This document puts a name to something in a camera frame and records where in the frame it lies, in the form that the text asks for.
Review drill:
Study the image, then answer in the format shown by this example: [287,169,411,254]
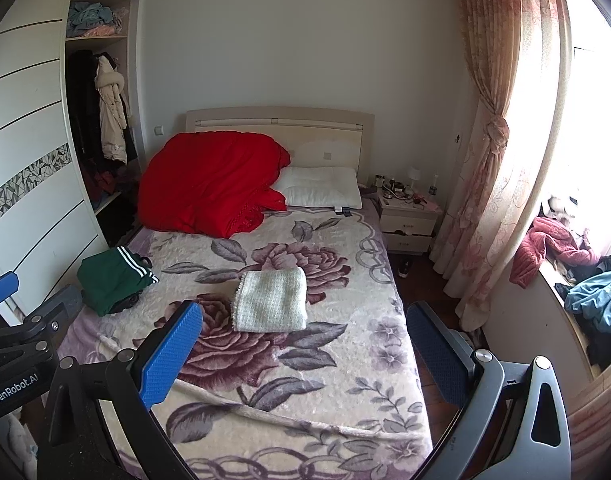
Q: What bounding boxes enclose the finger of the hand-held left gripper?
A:
[0,285,84,356]
[0,271,20,313]

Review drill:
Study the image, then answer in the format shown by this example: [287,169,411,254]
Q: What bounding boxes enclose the beige window ledge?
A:
[480,255,606,401]

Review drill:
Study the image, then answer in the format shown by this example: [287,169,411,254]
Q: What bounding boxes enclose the white nightstand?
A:
[377,194,442,256]

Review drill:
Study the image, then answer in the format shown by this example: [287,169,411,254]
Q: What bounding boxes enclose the floral fleece blanket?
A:
[58,207,433,480]

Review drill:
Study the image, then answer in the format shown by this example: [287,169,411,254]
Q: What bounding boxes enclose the white plush toy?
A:
[540,192,581,221]

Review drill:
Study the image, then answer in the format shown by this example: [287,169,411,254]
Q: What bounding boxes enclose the dark red clothes pile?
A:
[83,162,136,206]

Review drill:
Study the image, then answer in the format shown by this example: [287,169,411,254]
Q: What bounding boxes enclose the white pillow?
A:
[274,166,363,211]

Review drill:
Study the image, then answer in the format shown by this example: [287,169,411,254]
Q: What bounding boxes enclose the cream fleece towel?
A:
[232,267,309,333]

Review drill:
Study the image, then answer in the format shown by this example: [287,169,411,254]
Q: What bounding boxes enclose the beige bed headboard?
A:
[186,106,375,191]

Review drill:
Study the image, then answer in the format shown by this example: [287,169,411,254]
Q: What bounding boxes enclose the green white-striped garment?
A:
[77,246,160,317]

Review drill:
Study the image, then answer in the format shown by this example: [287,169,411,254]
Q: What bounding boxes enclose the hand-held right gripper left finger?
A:
[40,300,204,480]

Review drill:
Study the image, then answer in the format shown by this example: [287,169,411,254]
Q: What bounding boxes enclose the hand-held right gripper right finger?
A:
[406,301,572,480]

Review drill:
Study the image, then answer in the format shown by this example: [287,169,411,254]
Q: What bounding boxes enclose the dark hanging clothes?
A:
[67,50,139,166]

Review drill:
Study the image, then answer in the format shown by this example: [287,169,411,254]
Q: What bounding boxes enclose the blue clothes pile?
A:
[67,1,129,38]

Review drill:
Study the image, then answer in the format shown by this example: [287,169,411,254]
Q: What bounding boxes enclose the red quilt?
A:
[137,131,291,240]

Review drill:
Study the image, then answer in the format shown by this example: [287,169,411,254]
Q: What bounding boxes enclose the pink fleece garment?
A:
[509,216,593,288]

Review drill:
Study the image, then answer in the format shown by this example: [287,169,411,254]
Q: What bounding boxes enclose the light blue garment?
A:
[564,268,611,336]

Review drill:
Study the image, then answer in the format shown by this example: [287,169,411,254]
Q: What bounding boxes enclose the window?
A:
[560,0,611,261]

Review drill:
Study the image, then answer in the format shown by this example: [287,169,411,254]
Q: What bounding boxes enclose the white wardrobe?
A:
[0,0,141,331]

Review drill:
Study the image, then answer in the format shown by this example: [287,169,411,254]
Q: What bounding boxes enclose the pink floral curtain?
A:
[453,0,573,333]

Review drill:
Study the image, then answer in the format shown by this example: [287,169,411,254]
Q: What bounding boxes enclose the cream hooded coat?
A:
[94,55,129,163]

